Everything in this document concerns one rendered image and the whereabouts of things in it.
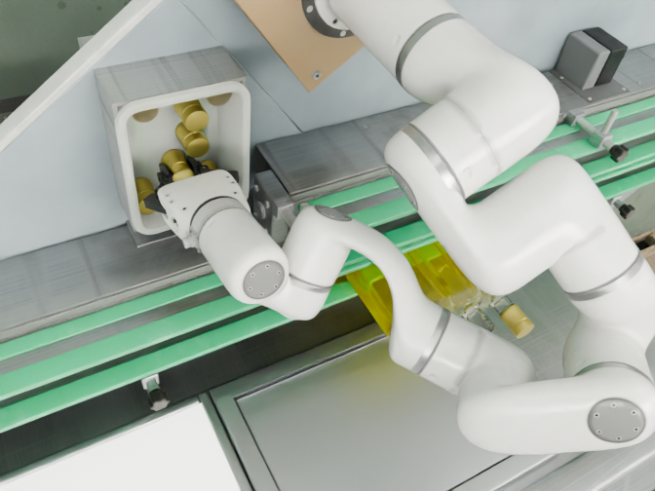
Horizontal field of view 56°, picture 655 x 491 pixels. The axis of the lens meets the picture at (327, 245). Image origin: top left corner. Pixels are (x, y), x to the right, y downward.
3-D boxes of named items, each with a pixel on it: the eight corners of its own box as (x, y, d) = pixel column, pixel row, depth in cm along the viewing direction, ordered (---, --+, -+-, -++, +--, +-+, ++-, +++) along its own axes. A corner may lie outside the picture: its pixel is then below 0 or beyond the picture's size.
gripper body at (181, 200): (188, 266, 77) (162, 223, 85) (263, 239, 81) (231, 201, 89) (176, 214, 73) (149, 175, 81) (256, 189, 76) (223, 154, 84)
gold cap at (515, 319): (516, 311, 103) (533, 331, 101) (498, 321, 103) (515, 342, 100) (519, 300, 100) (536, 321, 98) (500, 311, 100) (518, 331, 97)
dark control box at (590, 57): (552, 67, 124) (582, 91, 120) (567, 31, 118) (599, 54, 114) (581, 60, 128) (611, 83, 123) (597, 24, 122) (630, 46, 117)
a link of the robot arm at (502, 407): (484, 246, 72) (477, 304, 59) (655, 334, 70) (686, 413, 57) (421, 350, 79) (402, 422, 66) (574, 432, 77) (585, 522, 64)
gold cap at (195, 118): (172, 94, 83) (183, 113, 80) (197, 89, 84) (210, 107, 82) (173, 116, 85) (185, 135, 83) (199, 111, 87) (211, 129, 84)
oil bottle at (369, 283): (329, 256, 108) (396, 352, 97) (333, 234, 104) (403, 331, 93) (357, 247, 111) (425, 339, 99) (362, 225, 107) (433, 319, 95)
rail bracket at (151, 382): (124, 358, 100) (150, 428, 93) (118, 334, 95) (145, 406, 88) (148, 349, 102) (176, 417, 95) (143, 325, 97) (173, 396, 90)
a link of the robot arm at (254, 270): (357, 267, 73) (323, 333, 76) (314, 225, 81) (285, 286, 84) (249, 247, 64) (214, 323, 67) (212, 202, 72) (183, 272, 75)
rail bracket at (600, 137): (558, 121, 115) (611, 166, 108) (575, 87, 110) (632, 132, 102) (574, 116, 117) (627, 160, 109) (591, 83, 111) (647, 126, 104)
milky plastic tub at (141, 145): (118, 201, 93) (135, 240, 88) (92, 69, 76) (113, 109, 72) (226, 171, 100) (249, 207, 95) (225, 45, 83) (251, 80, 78)
